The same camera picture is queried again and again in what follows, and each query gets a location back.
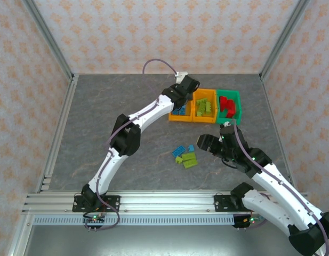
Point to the small blue lego brick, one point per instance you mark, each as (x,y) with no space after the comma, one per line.
(191,147)

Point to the red lego brick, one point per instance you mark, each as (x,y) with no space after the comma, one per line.
(223,108)
(230,102)
(223,100)
(232,110)
(230,115)

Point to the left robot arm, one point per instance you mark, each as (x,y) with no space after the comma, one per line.
(124,136)

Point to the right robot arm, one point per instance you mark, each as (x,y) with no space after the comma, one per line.
(271,213)

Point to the orange plastic bin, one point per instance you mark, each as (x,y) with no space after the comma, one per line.
(204,119)
(180,118)

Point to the large lime green lego plate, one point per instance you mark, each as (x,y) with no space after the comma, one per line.
(190,160)

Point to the small lime green lego brick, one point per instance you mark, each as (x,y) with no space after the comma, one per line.
(179,159)

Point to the green plastic bin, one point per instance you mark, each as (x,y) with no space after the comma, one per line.
(228,92)

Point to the circuit board with LEDs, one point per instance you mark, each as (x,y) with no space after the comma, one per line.
(249,220)
(94,219)

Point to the grey metal panel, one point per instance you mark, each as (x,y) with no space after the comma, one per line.
(167,242)

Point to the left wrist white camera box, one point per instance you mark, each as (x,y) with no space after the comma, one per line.
(181,75)

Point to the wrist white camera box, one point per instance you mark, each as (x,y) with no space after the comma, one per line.
(227,124)
(181,75)

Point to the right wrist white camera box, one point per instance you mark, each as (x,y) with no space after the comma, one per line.
(227,124)

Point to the aluminium side rail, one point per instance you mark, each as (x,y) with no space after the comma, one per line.
(66,106)
(271,106)

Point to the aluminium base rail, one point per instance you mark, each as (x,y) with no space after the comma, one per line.
(167,202)

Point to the aluminium frame post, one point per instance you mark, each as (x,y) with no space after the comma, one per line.
(283,37)
(50,37)

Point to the aluminium frame leg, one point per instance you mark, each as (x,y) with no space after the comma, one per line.
(16,244)

